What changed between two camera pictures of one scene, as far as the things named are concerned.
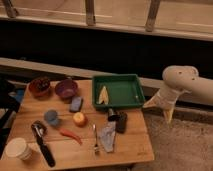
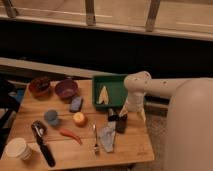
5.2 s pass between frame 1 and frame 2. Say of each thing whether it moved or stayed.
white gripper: moved
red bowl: stayed
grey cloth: stayed
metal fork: stayed
